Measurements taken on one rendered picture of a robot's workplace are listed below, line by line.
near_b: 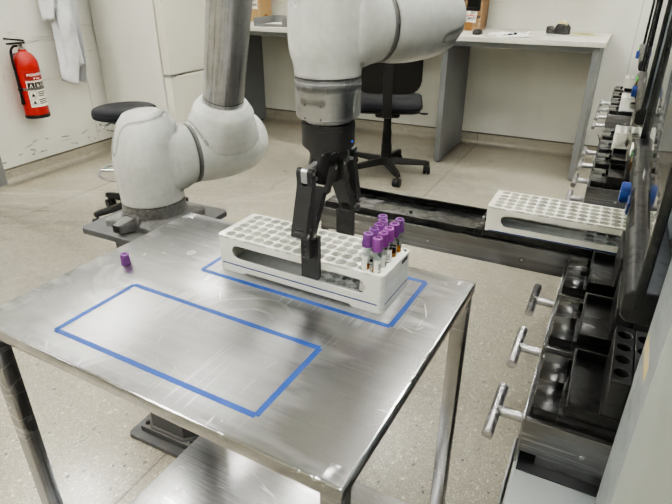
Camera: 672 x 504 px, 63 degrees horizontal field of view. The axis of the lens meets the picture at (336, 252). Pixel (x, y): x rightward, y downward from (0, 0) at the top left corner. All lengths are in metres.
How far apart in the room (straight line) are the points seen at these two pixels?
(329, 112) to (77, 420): 1.48
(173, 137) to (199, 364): 0.75
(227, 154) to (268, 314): 0.69
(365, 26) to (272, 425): 0.48
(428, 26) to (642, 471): 0.58
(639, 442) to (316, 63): 0.53
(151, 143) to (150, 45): 2.99
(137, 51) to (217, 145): 3.04
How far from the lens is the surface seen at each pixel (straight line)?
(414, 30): 0.79
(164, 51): 4.21
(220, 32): 1.31
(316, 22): 0.71
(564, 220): 1.06
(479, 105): 4.74
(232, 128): 1.38
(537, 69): 4.62
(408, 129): 4.95
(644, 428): 0.51
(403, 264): 0.82
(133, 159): 1.35
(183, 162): 1.37
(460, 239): 1.10
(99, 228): 1.46
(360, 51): 0.73
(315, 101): 0.73
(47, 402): 2.09
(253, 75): 5.36
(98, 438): 1.89
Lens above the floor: 1.25
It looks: 27 degrees down
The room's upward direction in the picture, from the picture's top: straight up
